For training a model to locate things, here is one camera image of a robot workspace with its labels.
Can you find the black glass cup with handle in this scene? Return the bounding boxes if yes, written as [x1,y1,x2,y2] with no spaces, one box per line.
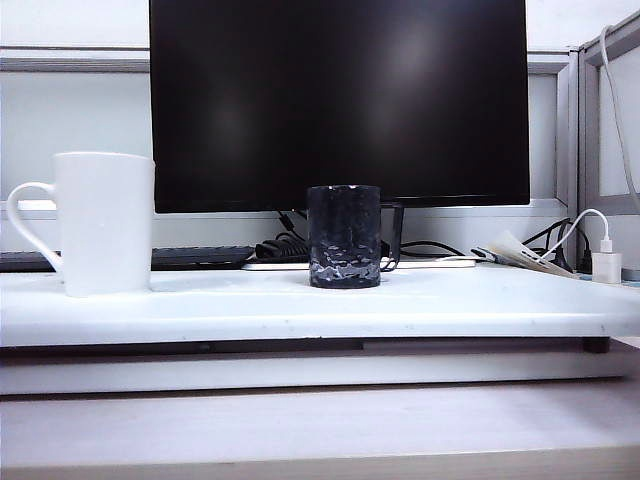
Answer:
[305,184,405,290]

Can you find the black power adapter brick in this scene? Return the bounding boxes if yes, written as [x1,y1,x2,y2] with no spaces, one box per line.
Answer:
[255,237,309,261]

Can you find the white raised board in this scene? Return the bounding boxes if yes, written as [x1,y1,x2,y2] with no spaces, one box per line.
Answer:
[0,263,640,349]

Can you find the black computer keyboard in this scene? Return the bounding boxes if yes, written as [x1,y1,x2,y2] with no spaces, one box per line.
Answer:
[0,245,256,274]

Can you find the black computer monitor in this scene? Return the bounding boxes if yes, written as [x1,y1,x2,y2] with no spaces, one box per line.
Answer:
[148,0,532,215]

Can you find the folded paper booklet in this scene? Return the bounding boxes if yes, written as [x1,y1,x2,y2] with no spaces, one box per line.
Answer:
[472,230,581,277]

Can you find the white ceramic mug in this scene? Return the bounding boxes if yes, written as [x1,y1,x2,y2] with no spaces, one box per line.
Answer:
[6,152,156,298]

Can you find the white charger plug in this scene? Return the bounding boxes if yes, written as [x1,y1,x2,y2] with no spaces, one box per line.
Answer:
[592,238,624,285]

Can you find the black power cables bundle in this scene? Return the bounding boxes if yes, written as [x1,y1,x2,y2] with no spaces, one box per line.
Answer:
[522,218,595,271]

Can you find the short white charging cable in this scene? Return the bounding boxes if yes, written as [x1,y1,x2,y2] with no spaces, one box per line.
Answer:
[542,208,612,262]

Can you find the grey partition frame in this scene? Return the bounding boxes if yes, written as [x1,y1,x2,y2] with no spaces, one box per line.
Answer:
[567,9,640,271]

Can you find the long white cable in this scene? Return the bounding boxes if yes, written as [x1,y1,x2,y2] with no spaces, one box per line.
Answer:
[599,23,640,212]

